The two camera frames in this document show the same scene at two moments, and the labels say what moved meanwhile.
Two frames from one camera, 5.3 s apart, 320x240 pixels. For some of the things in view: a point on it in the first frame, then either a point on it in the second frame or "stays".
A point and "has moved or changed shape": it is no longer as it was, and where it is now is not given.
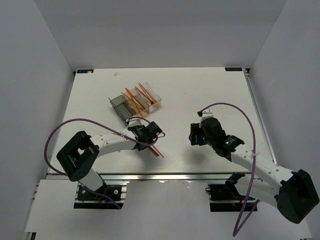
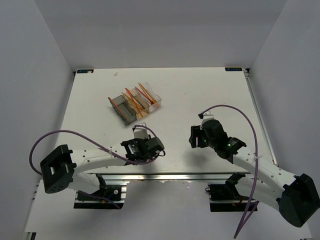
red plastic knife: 133,100 stays
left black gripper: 141,127 to 139,141
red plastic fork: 144,94 stays
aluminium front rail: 170,177 stays
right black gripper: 195,132 stays
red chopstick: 154,151 has moved or changed shape
